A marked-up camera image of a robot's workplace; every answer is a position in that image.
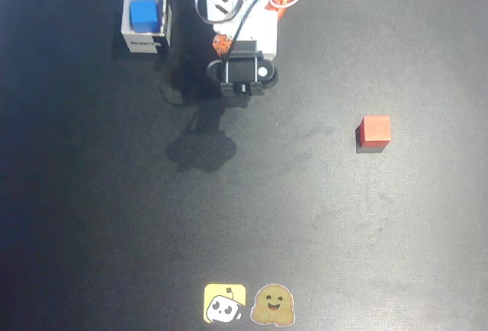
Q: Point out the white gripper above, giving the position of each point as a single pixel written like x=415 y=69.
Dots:
x=263 y=43

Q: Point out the blue cube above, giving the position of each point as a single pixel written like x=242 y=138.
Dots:
x=144 y=14

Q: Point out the white cardboard box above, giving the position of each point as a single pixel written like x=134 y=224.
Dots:
x=145 y=43

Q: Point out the red cube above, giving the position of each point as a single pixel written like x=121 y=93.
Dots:
x=375 y=129

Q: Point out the black table mat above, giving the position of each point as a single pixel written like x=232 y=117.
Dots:
x=114 y=193

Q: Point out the yellow robot sticker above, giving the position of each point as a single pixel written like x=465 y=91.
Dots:
x=225 y=304

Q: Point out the hugging face emoji sticker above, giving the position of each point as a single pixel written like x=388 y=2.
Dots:
x=272 y=304

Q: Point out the black gripper-mounted camera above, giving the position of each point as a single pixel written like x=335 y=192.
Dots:
x=240 y=71

